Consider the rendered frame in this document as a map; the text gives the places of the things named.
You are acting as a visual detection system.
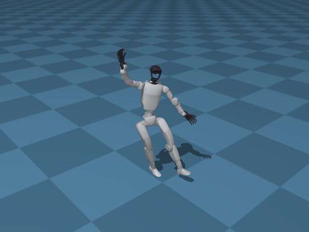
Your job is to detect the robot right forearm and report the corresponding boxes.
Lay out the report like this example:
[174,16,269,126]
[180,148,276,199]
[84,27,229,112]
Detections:
[120,64,129,81]

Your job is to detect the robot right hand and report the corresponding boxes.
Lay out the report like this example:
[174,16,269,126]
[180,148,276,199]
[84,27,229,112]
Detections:
[117,48,126,70]

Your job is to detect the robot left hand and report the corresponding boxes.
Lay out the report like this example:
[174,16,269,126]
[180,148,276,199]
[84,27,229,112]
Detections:
[184,111,197,125]

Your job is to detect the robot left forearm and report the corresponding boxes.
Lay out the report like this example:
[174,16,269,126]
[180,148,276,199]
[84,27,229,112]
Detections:
[174,102,186,116]

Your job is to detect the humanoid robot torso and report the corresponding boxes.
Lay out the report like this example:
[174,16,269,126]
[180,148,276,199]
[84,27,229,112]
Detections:
[140,80,163,127]

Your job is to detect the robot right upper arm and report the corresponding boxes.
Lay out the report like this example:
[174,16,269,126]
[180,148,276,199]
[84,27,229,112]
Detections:
[124,77,145,90]

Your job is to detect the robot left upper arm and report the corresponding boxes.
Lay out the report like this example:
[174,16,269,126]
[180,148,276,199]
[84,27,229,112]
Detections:
[162,85,179,105]

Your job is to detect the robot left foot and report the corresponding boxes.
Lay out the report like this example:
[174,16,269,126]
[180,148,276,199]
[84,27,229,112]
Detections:
[177,168,191,175]

